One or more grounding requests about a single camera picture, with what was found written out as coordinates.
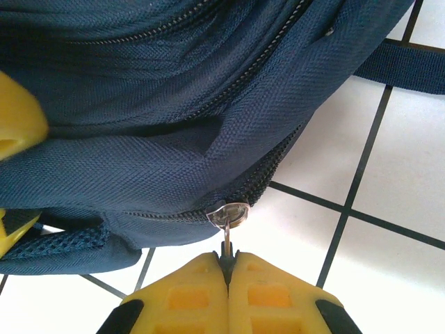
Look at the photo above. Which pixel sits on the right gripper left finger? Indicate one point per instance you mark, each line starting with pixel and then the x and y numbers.
pixel 187 302

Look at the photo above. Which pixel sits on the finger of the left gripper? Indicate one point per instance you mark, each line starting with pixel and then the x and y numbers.
pixel 12 233
pixel 19 118

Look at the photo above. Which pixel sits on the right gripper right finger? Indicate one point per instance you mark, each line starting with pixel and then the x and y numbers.
pixel 271 302

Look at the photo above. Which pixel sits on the navy blue backpack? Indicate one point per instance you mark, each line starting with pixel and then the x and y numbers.
pixel 174 104

